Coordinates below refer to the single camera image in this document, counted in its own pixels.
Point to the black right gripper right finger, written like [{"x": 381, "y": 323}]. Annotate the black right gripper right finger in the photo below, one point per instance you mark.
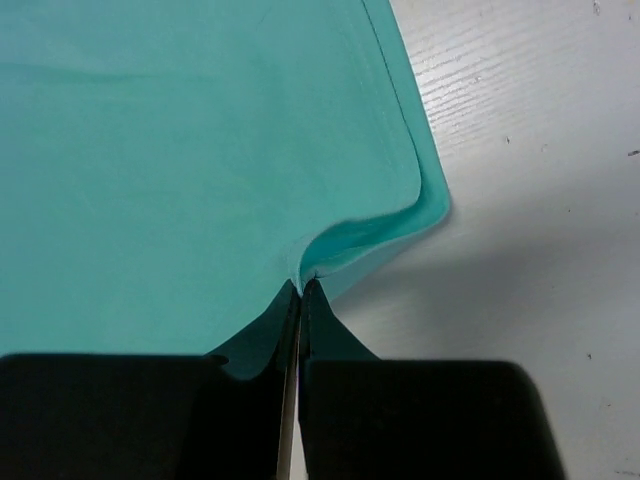
[{"x": 363, "y": 417}]

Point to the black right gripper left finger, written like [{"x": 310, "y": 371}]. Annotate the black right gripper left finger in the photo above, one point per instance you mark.
[{"x": 226, "y": 414}]

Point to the teal t shirt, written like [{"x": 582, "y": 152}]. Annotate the teal t shirt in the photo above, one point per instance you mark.
[{"x": 166, "y": 166}]

